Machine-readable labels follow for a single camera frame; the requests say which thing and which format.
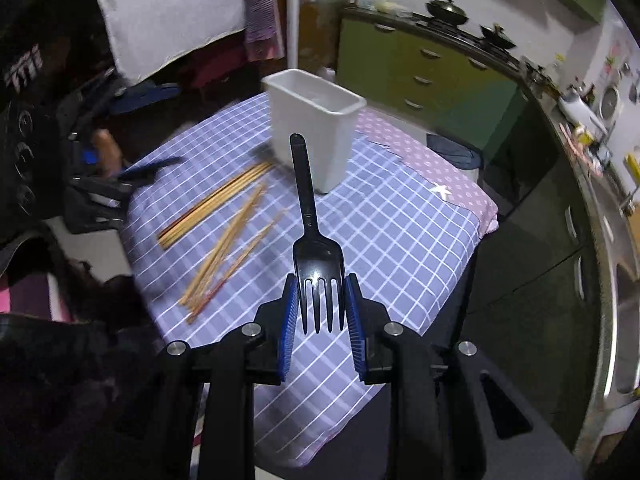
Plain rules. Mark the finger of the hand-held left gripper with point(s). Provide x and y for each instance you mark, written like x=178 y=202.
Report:
x=97 y=200
x=150 y=169

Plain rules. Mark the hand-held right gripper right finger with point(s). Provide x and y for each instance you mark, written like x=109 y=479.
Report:
x=355 y=332

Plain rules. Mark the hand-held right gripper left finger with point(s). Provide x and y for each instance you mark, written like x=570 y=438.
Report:
x=288 y=327

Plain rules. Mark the black plastic fork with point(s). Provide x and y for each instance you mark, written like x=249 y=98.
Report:
x=312 y=250

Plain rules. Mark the bunch of wooden chopsticks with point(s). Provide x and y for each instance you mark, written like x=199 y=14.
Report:
x=220 y=225

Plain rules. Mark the white plastic utensil container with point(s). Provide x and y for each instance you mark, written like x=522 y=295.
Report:
x=320 y=130

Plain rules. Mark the person's left hand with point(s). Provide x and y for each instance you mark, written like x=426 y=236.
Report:
x=108 y=149

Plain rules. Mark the blue slipper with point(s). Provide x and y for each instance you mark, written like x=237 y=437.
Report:
x=145 y=96

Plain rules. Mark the blue checkered tablecloth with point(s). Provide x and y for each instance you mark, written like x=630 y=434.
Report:
x=390 y=240

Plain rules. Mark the dark red cloth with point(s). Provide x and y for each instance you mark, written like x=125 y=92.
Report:
x=215 y=67

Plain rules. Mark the white hanging towel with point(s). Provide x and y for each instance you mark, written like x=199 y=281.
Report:
x=170 y=10

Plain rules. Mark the person's dark clothing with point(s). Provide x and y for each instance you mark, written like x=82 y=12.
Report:
x=65 y=385

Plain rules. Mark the pink dotted cloth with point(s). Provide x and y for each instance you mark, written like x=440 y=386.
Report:
x=430 y=160

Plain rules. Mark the dark lower cabinet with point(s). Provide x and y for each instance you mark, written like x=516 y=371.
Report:
x=540 y=270

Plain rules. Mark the pink striped garment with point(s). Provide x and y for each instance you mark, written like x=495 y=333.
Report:
x=262 y=7

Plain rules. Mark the dark blue stool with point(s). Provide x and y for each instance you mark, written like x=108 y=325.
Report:
x=457 y=152

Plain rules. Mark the white pole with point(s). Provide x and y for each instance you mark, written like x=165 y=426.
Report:
x=292 y=15

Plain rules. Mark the green drawer cabinet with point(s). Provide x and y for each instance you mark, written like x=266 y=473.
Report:
x=425 y=77

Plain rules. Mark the steel kitchen counter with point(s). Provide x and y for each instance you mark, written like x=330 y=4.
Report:
x=607 y=240

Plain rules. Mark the black wok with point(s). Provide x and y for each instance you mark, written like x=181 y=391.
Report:
x=447 y=10

